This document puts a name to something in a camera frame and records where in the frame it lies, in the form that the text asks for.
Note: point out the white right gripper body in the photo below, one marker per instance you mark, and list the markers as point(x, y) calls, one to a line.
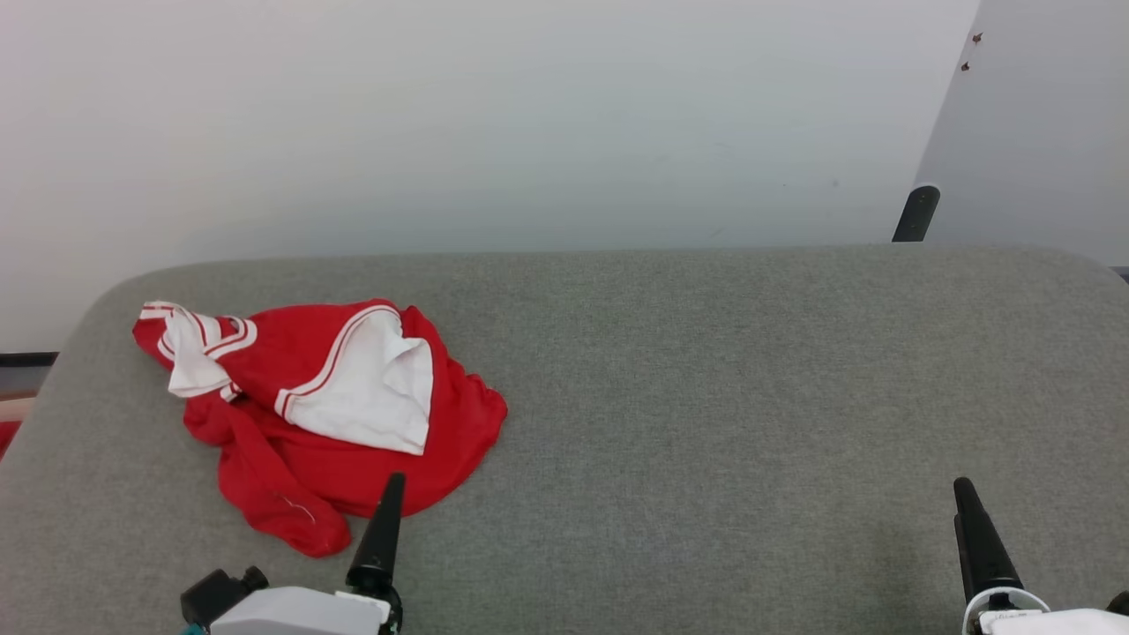
point(1058, 623)

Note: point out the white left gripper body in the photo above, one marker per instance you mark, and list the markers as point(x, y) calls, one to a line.
point(291, 613)

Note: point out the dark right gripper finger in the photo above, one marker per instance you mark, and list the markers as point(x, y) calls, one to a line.
point(981, 542)

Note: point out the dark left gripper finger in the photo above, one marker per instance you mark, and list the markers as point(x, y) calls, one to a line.
point(381, 529)

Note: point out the red and white jersey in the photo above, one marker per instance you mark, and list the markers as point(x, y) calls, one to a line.
point(291, 494)

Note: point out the black skirting board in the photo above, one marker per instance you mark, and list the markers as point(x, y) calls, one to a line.
point(26, 359)

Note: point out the light grey door panel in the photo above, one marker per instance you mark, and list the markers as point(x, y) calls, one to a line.
point(1041, 132)

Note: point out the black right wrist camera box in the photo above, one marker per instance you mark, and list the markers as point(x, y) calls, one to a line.
point(1120, 603)

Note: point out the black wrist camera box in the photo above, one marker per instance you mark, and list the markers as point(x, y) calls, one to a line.
point(1120, 603)
point(216, 595)

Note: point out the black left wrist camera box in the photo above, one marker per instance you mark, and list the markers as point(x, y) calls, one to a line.
point(216, 595)

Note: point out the black cylindrical post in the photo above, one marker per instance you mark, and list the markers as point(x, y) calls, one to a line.
point(917, 213)

